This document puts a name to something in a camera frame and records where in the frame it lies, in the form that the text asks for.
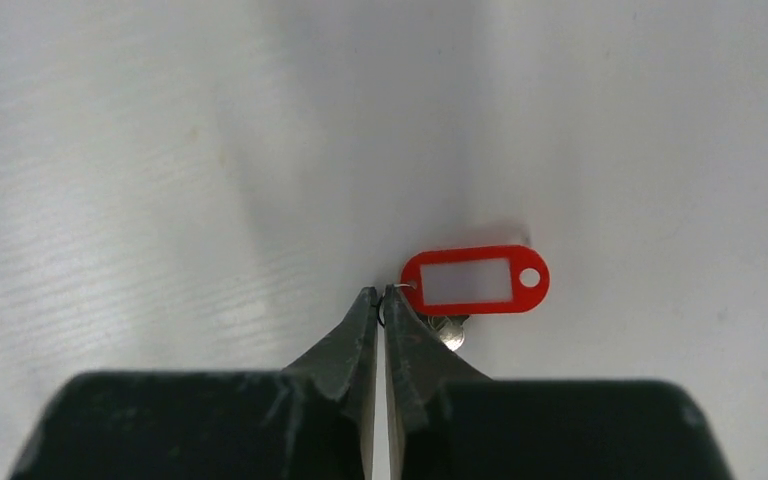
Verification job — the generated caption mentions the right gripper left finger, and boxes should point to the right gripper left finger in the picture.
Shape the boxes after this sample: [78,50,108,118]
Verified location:
[9,287,379,479]

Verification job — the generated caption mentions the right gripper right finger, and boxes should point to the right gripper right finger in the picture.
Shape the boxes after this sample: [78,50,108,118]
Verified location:
[381,286,732,479]

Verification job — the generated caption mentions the red tag key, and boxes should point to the red tag key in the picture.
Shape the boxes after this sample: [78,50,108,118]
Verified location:
[393,244,551,351]

